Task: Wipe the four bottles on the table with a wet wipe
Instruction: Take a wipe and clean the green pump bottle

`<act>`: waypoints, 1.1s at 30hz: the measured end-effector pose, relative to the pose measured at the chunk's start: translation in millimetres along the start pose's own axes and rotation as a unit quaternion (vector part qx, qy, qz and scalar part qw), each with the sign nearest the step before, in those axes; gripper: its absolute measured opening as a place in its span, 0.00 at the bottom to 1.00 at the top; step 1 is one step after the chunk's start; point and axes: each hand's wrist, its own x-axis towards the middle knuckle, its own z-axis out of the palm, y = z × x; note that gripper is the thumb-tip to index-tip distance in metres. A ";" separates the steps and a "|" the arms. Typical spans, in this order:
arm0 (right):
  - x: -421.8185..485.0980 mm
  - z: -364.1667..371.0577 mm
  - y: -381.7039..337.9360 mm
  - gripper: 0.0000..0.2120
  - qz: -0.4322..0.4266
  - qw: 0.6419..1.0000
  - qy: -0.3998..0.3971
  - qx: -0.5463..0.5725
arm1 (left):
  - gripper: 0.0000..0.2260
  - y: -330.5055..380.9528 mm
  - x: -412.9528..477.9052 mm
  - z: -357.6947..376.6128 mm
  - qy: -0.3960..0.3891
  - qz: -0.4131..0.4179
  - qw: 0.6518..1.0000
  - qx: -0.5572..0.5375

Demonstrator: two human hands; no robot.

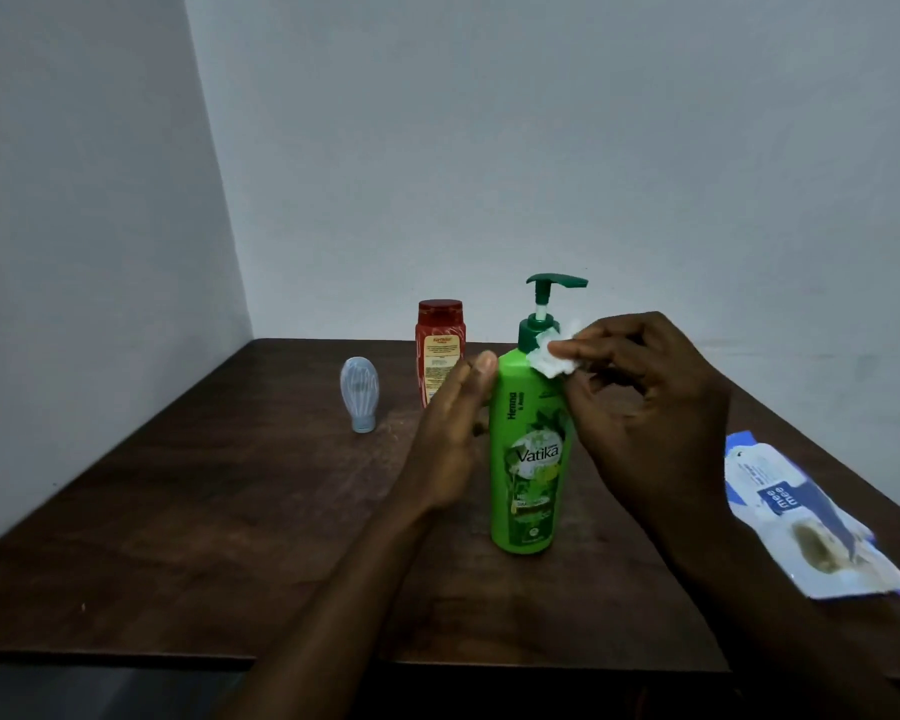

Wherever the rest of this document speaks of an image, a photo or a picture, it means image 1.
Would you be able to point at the green pump bottle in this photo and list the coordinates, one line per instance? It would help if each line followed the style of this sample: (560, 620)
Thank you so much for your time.
(531, 442)

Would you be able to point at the person's right thumb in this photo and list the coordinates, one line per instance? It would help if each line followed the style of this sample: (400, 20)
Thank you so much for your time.
(589, 412)

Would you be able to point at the person's left forearm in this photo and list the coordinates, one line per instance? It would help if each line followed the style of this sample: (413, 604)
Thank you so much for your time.
(337, 614)

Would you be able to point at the red bottle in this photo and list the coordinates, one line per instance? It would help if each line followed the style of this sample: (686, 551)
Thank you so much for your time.
(439, 350)

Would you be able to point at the white blue wipes packet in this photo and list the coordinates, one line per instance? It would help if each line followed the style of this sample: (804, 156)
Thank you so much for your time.
(802, 517)

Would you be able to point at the person's left fingers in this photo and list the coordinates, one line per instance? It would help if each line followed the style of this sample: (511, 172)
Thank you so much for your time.
(465, 386)

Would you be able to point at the person's right hand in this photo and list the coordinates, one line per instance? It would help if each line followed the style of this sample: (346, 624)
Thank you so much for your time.
(652, 434)

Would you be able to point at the person's right forearm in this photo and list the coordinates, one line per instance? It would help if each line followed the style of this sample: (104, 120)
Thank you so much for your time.
(780, 629)

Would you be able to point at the white wet wipe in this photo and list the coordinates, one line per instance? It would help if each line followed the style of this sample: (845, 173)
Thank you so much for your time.
(551, 356)

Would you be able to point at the person's left hand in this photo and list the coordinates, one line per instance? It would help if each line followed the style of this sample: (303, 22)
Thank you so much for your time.
(442, 442)

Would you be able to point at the pale blue tube bottle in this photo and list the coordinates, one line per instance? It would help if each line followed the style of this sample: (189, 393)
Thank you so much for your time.
(360, 393)

